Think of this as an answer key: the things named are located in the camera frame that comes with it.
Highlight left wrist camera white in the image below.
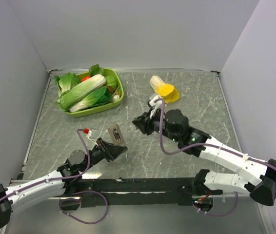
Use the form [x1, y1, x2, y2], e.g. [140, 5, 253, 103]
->
[82, 128, 99, 145]

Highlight round green cabbage toy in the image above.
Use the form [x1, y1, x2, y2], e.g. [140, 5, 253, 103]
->
[105, 75, 118, 91]

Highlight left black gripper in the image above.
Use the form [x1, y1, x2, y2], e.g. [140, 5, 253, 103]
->
[80, 137, 127, 173]

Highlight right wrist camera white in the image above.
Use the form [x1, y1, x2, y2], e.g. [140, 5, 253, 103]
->
[148, 94, 165, 118]

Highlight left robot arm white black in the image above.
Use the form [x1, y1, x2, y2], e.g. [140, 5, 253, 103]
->
[0, 138, 128, 229]

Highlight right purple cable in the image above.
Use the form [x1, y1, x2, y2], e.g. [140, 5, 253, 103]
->
[154, 97, 276, 199]

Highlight bok choy toy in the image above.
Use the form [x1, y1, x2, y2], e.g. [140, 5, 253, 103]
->
[69, 86, 107, 113]

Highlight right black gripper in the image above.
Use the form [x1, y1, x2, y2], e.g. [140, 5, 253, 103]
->
[133, 107, 180, 142]

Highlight large napa cabbage toy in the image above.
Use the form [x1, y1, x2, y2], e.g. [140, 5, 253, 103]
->
[56, 74, 106, 111]

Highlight green leaf lettuce toy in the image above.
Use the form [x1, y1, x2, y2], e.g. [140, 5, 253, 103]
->
[54, 73, 80, 97]

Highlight yellow cabbage toy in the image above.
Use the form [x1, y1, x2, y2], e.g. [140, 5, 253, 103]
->
[150, 76, 180, 103]

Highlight green plastic tray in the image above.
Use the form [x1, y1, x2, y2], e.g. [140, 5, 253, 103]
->
[58, 64, 124, 117]

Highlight white remote control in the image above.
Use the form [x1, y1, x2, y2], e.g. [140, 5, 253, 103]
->
[108, 124, 126, 147]

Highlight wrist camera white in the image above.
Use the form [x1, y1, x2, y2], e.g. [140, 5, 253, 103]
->
[148, 94, 165, 118]
[82, 128, 99, 145]

